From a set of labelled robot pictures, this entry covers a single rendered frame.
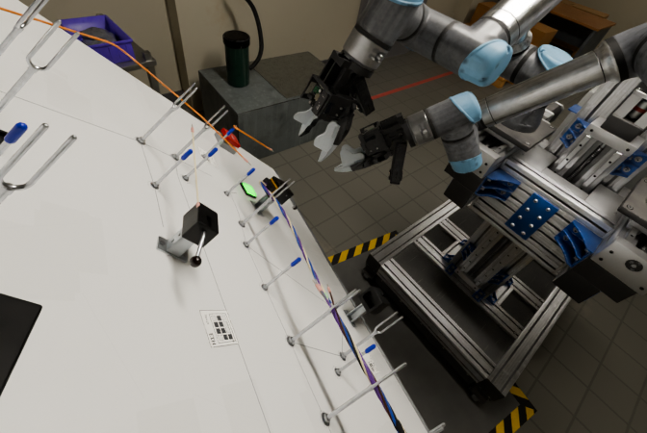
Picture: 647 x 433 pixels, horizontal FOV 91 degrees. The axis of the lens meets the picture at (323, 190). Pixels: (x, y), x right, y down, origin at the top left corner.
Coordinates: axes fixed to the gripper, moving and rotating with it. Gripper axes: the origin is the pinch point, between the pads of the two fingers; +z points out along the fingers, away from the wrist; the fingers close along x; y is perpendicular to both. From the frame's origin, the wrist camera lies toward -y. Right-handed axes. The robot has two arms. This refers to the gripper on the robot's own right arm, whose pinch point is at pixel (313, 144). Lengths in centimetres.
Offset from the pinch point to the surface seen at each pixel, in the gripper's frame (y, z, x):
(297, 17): -147, 21, -228
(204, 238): 31.1, 1.8, 19.9
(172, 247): 33.1, 6.5, 17.5
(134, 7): -16, 57, -212
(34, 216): 46.6, 1.4, 15.2
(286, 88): -100, 51, -138
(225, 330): 28.8, 9.7, 29.1
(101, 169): 39.2, 4.8, 4.6
